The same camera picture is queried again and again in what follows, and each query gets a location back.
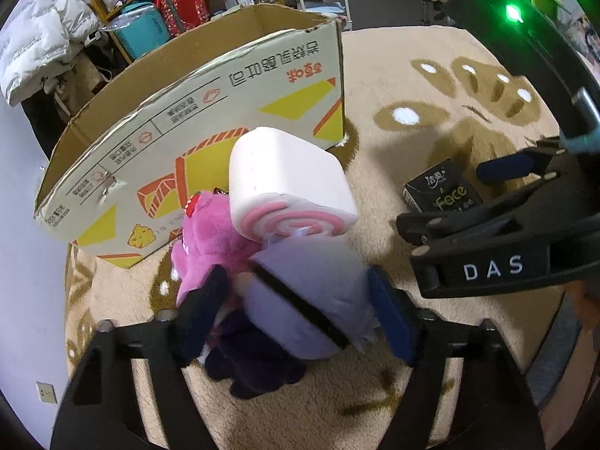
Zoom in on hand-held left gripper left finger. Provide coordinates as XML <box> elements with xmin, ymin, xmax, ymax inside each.
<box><xmin>51</xmin><ymin>265</ymin><xmax>230</xmax><ymax>450</ymax></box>

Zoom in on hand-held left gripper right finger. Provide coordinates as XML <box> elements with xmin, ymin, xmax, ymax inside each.
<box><xmin>368</xmin><ymin>266</ymin><xmax>545</xmax><ymax>450</ymax></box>

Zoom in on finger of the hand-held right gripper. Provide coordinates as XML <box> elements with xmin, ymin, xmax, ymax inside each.
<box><xmin>477</xmin><ymin>138</ymin><xmax>582</xmax><ymax>185</ymax></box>
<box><xmin>396</xmin><ymin>178</ymin><xmax>584</xmax><ymax>248</ymax></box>

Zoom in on black tissue pack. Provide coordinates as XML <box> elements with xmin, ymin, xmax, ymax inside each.
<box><xmin>402</xmin><ymin>158</ymin><xmax>483</xmax><ymax>214</ymax></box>

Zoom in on pink plush toy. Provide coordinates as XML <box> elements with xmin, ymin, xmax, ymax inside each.
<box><xmin>171</xmin><ymin>190</ymin><xmax>261</xmax><ymax>308</ymax></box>

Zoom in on purple plush doll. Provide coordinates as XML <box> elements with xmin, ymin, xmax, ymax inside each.
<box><xmin>201</xmin><ymin>232</ymin><xmax>380</xmax><ymax>399</ymax></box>

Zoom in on pink swiss roll plush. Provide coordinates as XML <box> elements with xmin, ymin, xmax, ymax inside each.
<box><xmin>228</xmin><ymin>127</ymin><xmax>359</xmax><ymax>240</ymax></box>

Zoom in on printed cardboard box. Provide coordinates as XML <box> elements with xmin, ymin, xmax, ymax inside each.
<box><xmin>34</xmin><ymin>2</ymin><xmax>350</xmax><ymax>269</ymax></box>

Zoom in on black coat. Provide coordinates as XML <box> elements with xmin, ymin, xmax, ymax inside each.
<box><xmin>19</xmin><ymin>89</ymin><xmax>73</xmax><ymax>160</ymax></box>

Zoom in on beige trousers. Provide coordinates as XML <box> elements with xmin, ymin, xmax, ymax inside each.
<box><xmin>56</xmin><ymin>49</ymin><xmax>125</xmax><ymax>120</ymax></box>

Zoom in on teal bag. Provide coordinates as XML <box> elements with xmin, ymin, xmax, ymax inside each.
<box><xmin>115</xmin><ymin>2</ymin><xmax>170</xmax><ymax>59</ymax></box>

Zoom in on red gift bag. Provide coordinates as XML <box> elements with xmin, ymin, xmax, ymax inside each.
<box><xmin>152</xmin><ymin>0</ymin><xmax>212</xmax><ymax>38</ymax></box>

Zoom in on white puffer jacket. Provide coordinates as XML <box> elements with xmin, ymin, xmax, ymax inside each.
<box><xmin>0</xmin><ymin>0</ymin><xmax>101</xmax><ymax>106</ymax></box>

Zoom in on wooden shelf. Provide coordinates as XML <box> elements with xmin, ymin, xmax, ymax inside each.
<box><xmin>82</xmin><ymin>0</ymin><xmax>289</xmax><ymax>64</ymax></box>

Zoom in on floral wall poster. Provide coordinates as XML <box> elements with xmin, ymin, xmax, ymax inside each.
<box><xmin>569</xmin><ymin>9</ymin><xmax>600</xmax><ymax>64</ymax></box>

